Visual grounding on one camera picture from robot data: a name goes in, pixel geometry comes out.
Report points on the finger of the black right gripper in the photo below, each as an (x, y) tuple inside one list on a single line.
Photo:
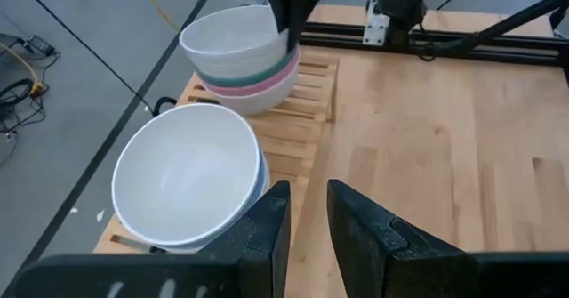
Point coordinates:
[(306, 0), (275, 0)]

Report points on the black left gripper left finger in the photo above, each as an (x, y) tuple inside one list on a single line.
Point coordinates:
[(262, 235)]

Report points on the pink bowl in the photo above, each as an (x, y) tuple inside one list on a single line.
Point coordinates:
[(251, 91)]

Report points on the wooden slatted shelf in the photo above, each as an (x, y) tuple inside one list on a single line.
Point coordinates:
[(293, 124)]

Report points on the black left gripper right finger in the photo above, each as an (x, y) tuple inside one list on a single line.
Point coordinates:
[(360, 235)]

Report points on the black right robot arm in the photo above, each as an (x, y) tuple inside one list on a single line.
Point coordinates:
[(400, 0)]

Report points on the black power adapter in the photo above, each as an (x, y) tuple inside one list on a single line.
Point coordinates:
[(40, 45)]

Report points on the green bowl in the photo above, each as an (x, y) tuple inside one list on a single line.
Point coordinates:
[(249, 81)]

